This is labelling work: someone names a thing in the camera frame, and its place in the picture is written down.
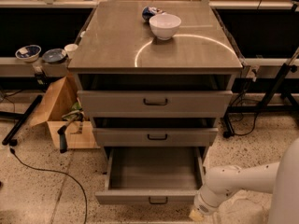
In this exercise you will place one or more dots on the black handled tool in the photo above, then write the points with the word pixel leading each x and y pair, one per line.
pixel 62 136

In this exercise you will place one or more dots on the cardboard box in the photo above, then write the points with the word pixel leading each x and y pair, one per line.
pixel 58 100

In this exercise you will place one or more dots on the black stand with cables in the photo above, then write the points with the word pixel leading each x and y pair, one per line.
pixel 264 104

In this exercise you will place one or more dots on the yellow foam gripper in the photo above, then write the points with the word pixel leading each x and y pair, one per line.
pixel 204 205

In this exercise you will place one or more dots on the blue patterned bowl on cabinet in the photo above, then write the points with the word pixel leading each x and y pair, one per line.
pixel 149 12

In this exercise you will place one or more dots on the black pole on floor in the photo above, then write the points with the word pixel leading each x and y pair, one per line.
pixel 19 119

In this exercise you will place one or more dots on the dark blue plate bowl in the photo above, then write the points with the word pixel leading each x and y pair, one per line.
pixel 54 56

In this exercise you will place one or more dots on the grey drawer cabinet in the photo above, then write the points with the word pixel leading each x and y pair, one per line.
pixel 120 53

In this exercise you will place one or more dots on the white cup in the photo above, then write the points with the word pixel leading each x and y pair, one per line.
pixel 70 50

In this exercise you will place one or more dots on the grey drawer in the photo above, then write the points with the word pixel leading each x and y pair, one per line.
pixel 155 104
pixel 155 137
pixel 152 175

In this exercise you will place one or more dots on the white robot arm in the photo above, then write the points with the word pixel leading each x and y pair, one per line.
pixel 281 179

